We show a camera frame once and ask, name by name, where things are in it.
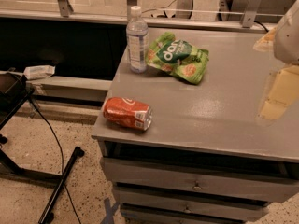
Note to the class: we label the middle grey drawer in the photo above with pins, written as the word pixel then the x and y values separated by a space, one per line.
pixel 190 205

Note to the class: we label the red coke can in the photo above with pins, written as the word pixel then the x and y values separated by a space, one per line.
pixel 128 113

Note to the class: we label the top grey drawer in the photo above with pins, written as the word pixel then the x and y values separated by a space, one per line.
pixel 251 187

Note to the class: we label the clear plastic water bottle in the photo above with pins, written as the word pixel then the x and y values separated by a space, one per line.
pixel 137 33

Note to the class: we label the grey drawer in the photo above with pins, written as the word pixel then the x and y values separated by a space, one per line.
pixel 190 205
pixel 170 217
pixel 251 187

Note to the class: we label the grey drawer cabinet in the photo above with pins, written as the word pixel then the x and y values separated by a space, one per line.
pixel 212 125

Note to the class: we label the green chip bag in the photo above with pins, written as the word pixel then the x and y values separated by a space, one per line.
pixel 178 58

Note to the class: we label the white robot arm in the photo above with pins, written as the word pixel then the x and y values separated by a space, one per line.
pixel 286 40

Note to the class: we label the white wrapped packet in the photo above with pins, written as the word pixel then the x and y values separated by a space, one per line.
pixel 38 72

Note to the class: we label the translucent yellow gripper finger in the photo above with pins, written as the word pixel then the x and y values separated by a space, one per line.
pixel 282 90
pixel 265 43

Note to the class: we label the bottom grey drawer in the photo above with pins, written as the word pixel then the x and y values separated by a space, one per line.
pixel 170 217

